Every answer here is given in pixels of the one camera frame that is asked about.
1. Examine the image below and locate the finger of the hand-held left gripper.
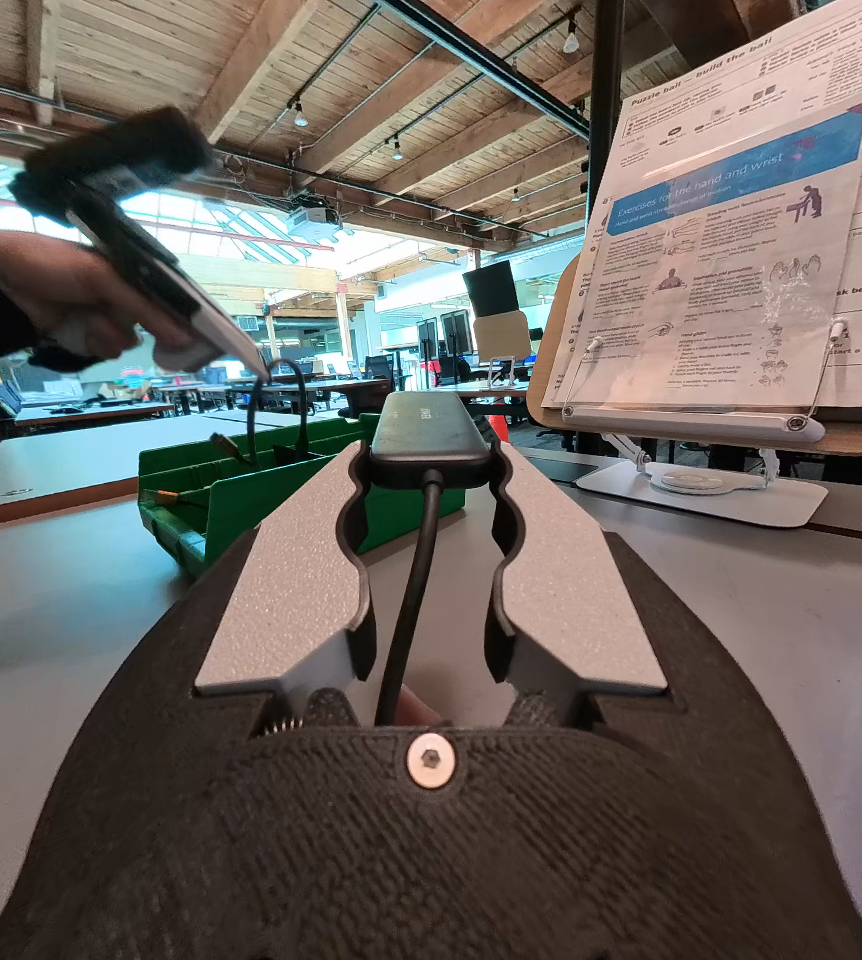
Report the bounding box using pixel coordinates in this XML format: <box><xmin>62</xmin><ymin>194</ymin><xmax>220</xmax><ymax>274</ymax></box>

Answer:
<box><xmin>174</xmin><ymin>288</ymin><xmax>272</xmax><ymax>380</ymax></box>

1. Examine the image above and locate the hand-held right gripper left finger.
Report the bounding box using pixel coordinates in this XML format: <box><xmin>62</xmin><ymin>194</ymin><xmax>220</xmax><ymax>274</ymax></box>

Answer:
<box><xmin>194</xmin><ymin>441</ymin><xmax>378</xmax><ymax>714</ymax></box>

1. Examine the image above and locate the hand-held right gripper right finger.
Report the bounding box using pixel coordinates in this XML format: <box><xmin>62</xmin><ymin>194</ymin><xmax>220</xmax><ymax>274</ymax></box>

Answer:
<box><xmin>485</xmin><ymin>441</ymin><xmax>668</xmax><ymax>721</ymax></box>

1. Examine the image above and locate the green plastic bin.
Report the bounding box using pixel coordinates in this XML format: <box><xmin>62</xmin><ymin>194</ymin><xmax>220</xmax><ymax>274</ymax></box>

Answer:
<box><xmin>137</xmin><ymin>414</ymin><xmax>470</xmax><ymax>577</ymax></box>

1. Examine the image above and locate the black usb cable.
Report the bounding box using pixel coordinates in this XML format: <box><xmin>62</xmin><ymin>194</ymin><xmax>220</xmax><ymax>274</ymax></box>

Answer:
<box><xmin>209</xmin><ymin>357</ymin><xmax>312</xmax><ymax>472</ymax></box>

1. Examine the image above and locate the dark grey usb hub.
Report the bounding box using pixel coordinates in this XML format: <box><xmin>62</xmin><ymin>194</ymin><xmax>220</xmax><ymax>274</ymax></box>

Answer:
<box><xmin>368</xmin><ymin>390</ymin><xmax>492</xmax><ymax>727</ymax></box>

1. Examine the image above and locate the person's left hand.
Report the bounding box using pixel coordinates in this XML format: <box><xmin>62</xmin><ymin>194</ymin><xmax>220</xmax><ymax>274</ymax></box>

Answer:
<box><xmin>0</xmin><ymin>227</ymin><xmax>153</xmax><ymax>367</ymax></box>

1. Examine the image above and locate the ceiling projector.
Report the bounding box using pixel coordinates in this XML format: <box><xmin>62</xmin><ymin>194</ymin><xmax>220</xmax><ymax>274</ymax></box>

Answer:
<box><xmin>284</xmin><ymin>201</ymin><xmax>344</xmax><ymax>243</ymax></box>

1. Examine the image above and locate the white table with wooden edge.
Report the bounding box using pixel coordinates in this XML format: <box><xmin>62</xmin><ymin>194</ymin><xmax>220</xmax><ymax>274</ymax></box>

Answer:
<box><xmin>0</xmin><ymin>411</ymin><xmax>372</xmax><ymax>535</ymax></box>

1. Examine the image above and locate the beige board on stand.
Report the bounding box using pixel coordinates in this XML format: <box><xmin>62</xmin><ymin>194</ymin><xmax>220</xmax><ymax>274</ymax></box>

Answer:
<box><xmin>471</xmin><ymin>310</ymin><xmax>535</xmax><ymax>390</ymax></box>

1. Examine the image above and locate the black monitor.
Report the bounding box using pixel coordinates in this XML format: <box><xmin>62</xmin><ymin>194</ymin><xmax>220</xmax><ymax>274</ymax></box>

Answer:
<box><xmin>462</xmin><ymin>260</ymin><xmax>520</xmax><ymax>321</ymax></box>

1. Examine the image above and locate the hand exercise sheet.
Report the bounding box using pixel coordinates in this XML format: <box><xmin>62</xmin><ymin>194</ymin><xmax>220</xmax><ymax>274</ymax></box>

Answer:
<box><xmin>560</xmin><ymin>88</ymin><xmax>862</xmax><ymax>412</ymax></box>

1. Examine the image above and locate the black vertical pole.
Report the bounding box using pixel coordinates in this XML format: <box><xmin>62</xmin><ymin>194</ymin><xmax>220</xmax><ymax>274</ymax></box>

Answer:
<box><xmin>590</xmin><ymin>0</ymin><xmax>629</xmax><ymax>220</ymax></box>

